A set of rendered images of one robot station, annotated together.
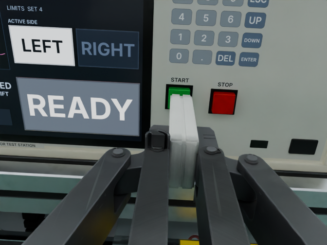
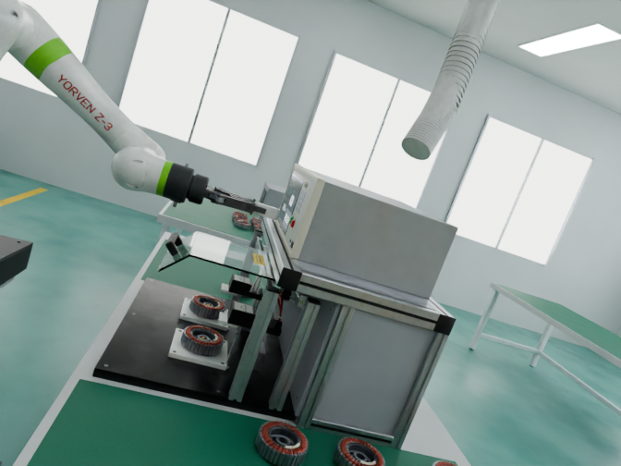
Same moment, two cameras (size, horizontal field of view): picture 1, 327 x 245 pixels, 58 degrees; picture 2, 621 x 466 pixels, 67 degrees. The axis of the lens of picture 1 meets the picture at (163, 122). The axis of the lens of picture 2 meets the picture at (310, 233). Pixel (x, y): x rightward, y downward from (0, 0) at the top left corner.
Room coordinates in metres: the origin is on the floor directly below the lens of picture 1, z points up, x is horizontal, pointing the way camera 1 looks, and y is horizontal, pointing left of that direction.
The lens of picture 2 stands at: (0.00, -1.24, 1.37)
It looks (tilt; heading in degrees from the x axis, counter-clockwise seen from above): 9 degrees down; 76
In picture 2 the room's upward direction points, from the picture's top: 20 degrees clockwise
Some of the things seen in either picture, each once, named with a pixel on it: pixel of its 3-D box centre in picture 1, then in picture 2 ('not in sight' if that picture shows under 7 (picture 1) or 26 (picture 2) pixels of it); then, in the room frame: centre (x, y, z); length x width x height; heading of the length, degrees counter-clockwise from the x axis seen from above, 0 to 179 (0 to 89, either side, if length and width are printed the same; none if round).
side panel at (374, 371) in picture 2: not in sight; (371, 377); (0.51, -0.26, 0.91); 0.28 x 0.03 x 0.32; 179
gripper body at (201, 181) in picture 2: not in sight; (208, 192); (0.01, -0.01, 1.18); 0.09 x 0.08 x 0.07; 179
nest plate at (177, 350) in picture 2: not in sight; (200, 348); (0.11, -0.05, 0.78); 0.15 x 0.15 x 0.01; 89
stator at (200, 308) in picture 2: not in sight; (207, 306); (0.11, 0.19, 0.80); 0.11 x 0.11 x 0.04
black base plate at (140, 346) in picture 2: not in sight; (206, 336); (0.13, 0.07, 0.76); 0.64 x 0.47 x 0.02; 89
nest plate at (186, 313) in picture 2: not in sight; (205, 313); (0.11, 0.19, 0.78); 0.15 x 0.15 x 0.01; 89
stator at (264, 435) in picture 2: not in sight; (282, 443); (0.31, -0.37, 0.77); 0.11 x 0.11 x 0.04
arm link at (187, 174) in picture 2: not in sight; (179, 185); (-0.07, -0.01, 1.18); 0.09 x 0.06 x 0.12; 89
